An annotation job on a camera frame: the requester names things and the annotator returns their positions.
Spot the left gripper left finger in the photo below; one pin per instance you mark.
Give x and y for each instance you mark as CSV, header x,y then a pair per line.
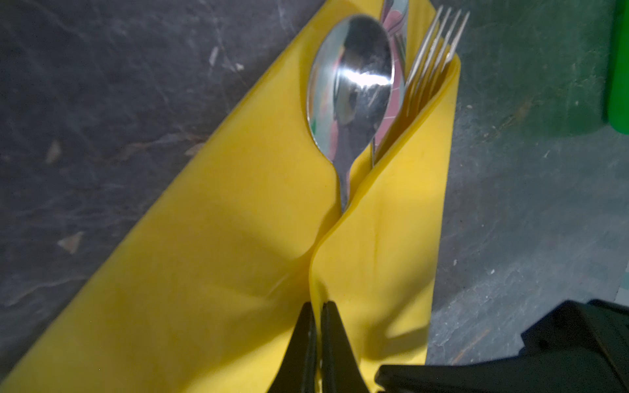
x,y
298,369

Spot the green plastic basket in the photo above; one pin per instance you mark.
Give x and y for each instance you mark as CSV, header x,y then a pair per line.
x,y
616,106

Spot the silver knife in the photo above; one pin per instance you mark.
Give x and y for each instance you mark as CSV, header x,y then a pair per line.
x,y
394,18

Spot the silver fork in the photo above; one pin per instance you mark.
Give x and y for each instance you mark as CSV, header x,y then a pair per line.
x,y
436,52

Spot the silver spoon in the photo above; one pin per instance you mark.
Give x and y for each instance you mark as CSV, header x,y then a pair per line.
x,y
348,93

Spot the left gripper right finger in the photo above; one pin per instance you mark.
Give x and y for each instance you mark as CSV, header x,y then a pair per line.
x,y
340,371

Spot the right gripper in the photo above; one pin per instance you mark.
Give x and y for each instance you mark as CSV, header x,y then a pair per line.
x,y
577,347

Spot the yellow paper napkin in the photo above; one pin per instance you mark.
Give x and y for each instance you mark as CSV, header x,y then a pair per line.
x,y
203,293

